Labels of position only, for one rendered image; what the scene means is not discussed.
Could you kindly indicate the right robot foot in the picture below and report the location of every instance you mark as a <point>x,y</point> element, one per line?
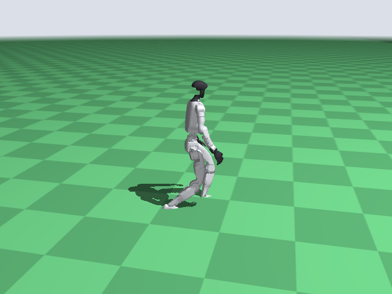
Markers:
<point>167,207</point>

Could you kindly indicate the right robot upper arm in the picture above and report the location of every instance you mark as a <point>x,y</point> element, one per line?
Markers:
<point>200,111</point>

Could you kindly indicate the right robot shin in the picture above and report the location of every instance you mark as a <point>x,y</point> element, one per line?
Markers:
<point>186,193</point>

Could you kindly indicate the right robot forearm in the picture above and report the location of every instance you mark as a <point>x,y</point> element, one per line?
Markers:
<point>206,138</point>

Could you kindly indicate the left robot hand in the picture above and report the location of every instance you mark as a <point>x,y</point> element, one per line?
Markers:
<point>200,142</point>

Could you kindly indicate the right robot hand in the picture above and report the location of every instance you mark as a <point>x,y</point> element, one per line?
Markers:
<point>218,156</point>

